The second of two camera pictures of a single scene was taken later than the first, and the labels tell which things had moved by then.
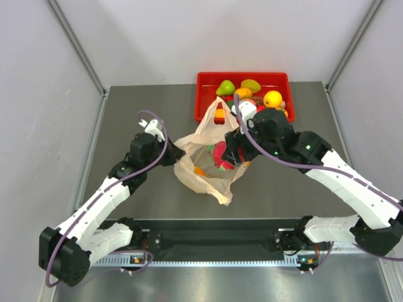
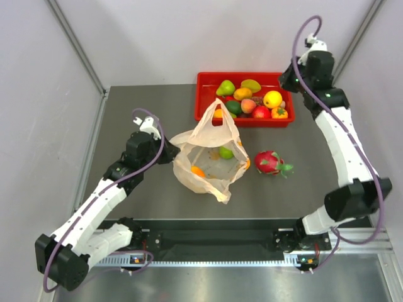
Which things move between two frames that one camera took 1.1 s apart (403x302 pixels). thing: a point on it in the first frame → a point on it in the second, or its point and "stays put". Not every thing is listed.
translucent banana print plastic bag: (201, 168) stays put
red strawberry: (216, 150) → (269, 162)
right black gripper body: (237, 139) → (291, 83)
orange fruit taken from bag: (244, 92) stays put
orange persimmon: (284, 111) stays put
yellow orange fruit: (272, 99) stays put
